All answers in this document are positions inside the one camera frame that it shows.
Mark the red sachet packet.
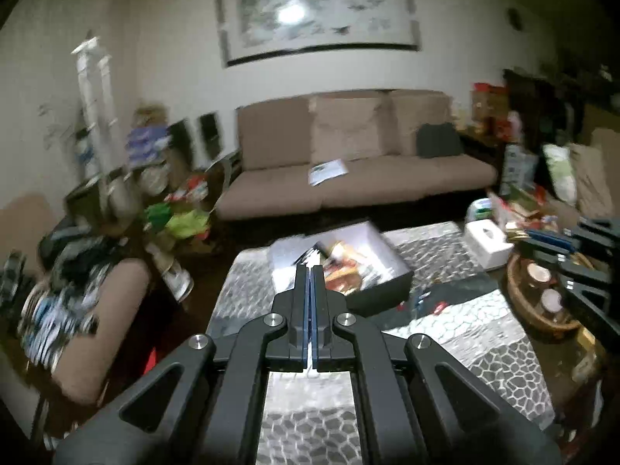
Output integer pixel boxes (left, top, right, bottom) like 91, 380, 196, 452
433, 301, 449, 316

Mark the blue candy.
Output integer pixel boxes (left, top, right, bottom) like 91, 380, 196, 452
414, 291, 432, 310

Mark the wicker basket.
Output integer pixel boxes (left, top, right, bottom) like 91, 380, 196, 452
506, 254, 581, 338

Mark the white tissue box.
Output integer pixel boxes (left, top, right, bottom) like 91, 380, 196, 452
463, 219, 514, 271

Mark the grey patterned table cloth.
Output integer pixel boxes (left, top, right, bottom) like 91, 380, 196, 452
207, 222, 555, 464

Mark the brown armchair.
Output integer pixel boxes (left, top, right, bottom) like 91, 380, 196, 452
1, 193, 152, 405

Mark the white garment steamer stand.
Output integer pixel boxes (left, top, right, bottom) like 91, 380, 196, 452
71, 36, 193, 302

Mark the dark green cushion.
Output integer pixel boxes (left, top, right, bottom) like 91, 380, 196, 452
416, 123, 463, 158

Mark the black storage box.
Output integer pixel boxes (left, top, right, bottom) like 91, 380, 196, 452
269, 222, 413, 316

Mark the pile of clothes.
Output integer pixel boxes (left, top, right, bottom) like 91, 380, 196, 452
1, 226, 122, 372

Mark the brown sofa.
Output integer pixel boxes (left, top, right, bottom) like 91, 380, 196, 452
217, 89, 497, 220

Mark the beige sofa pillow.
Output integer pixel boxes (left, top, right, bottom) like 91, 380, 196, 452
310, 96, 384, 164

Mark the paper on sofa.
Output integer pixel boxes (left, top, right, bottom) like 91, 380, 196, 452
308, 160, 348, 187

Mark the framed ink painting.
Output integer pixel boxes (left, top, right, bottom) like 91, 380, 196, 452
215, 0, 421, 67

